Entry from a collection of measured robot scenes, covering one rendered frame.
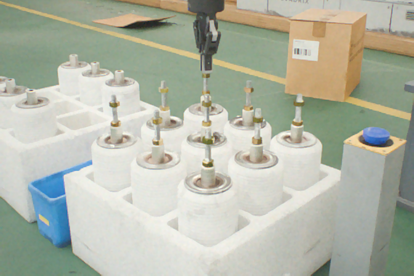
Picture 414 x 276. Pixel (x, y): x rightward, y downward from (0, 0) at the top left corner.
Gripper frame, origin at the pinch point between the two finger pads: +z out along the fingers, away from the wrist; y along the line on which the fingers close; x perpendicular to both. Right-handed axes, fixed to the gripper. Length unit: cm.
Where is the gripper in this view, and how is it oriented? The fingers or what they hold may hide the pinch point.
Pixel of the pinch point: (206, 63)
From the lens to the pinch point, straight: 105.4
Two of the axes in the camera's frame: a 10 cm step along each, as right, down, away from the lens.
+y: 2.8, 3.5, -8.9
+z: 0.0, 9.3, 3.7
